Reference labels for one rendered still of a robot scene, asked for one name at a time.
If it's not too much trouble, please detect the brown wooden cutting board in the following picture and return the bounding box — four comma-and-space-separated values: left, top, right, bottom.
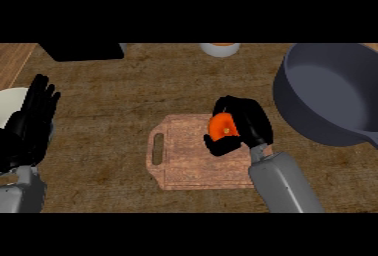
145, 113, 275, 191

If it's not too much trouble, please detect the orange squash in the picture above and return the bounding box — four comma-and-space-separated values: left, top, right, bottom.
207, 112, 241, 143

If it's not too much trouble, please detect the white cup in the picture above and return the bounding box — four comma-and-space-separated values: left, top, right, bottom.
198, 43, 243, 58

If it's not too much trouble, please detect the black appliance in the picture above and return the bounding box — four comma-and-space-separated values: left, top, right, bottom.
37, 43, 126, 63

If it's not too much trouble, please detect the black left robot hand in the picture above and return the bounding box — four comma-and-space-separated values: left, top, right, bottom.
0, 73, 63, 174

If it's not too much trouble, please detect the white plate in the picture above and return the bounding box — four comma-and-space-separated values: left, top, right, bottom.
0, 87, 31, 130

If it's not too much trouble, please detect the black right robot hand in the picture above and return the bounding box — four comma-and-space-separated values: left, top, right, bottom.
203, 95, 275, 158

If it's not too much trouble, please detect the dark grey pot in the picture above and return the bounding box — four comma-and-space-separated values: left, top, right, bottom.
272, 43, 378, 150

